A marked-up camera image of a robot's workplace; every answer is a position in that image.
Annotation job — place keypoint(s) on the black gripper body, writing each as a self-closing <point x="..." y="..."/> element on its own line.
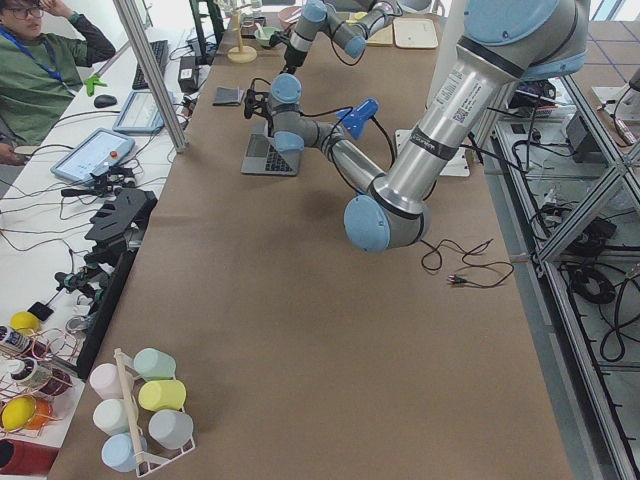
<point x="291" y="59"/>

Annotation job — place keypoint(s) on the grey laptop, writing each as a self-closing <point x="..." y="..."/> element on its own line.
<point x="261" y="157"/>

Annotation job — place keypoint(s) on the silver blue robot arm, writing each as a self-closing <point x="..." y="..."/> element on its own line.
<point x="502" y="42"/>
<point x="322" y="17"/>

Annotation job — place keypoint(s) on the green ceramic bowl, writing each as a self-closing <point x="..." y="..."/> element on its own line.
<point x="267" y="36"/>

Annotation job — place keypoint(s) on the pink bowl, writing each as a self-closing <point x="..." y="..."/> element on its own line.
<point x="289" y="14"/>

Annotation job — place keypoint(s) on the wooden mug tree stand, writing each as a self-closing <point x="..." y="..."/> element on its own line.
<point x="240" y="53"/>

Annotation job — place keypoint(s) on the dark grey folded cloth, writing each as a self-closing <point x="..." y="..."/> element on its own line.
<point x="228" y="96"/>

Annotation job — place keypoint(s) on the blue desk lamp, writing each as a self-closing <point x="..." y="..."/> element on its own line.
<point x="354" y="119"/>

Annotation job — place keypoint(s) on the wooden cutting board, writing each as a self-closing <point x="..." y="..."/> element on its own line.
<point x="383" y="37"/>

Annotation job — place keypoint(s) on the black box device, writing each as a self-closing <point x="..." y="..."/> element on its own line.
<point x="188" y="75"/>

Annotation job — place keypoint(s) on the cream rectangular tray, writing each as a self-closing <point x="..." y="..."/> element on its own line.
<point x="414" y="33"/>

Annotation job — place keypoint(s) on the far blue teach pendant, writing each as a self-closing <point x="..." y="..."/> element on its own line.
<point x="139" y="115"/>

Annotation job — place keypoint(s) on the blue teach pendant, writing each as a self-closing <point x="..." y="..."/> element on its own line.
<point x="101" y="150"/>
<point x="139" y="115"/>

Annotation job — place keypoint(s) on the black computer mouse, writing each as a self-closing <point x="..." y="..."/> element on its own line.
<point x="104" y="101"/>

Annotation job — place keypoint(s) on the near blue teach pendant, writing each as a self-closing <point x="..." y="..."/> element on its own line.
<point x="101" y="150"/>

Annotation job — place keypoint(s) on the black stand rack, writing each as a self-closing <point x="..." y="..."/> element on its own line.
<point x="107" y="266"/>

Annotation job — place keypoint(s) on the seated person green sweater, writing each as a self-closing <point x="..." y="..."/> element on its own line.
<point x="39" y="71"/>

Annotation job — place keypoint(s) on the teal plastic cup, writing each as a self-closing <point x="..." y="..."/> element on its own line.
<point x="152" y="364"/>

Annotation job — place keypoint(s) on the yellow-green plastic cup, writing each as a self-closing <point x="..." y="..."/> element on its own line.
<point x="158" y="395"/>

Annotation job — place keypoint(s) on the pink plastic cup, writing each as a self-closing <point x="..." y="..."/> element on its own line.
<point x="105" y="381"/>

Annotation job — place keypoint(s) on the yellow ball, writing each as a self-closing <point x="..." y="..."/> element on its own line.
<point x="25" y="322"/>

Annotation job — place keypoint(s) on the grey plastic cup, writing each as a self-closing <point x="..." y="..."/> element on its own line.
<point x="170" y="428"/>

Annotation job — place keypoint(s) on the white plastic cup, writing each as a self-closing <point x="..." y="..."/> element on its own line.
<point x="110" y="417"/>

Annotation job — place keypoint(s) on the light blue plastic cup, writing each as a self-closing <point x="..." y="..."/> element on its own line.
<point x="118" y="453"/>

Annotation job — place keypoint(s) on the yellow cup in basket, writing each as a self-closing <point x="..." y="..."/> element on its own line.
<point x="18" y="414"/>

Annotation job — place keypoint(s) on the red cylinder container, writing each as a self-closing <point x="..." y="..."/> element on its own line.
<point x="26" y="458"/>

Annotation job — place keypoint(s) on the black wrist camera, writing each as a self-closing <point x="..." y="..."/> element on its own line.
<point x="256" y="100"/>

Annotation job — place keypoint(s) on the aluminium frame post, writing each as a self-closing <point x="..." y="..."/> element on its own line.
<point x="133" y="26"/>

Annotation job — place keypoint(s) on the green handled tool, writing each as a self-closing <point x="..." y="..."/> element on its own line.
<point x="94" y="81"/>

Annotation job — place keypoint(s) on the wooden rack handle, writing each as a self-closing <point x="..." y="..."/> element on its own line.
<point x="139" y="451"/>

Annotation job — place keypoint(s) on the white wire cup rack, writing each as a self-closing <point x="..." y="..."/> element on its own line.
<point x="156" y="456"/>

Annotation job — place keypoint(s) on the copper wire basket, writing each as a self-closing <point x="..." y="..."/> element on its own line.
<point x="30" y="368"/>

